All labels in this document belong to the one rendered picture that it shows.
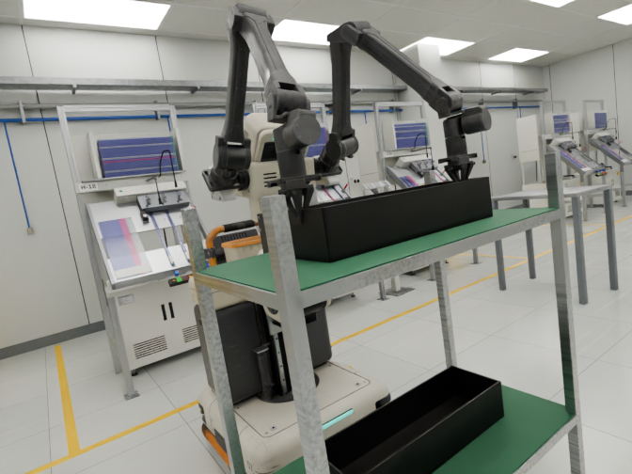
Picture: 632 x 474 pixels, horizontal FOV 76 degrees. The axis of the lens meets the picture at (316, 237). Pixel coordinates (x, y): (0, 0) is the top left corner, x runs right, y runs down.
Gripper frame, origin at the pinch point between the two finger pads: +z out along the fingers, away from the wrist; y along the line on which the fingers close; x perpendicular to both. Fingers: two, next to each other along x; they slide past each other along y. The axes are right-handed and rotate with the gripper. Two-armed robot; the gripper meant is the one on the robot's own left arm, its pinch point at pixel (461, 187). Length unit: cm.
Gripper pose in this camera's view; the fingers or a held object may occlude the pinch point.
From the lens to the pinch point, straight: 126.7
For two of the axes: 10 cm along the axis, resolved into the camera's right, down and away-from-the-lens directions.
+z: 1.7, 9.8, 1.1
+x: -5.6, 0.0, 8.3
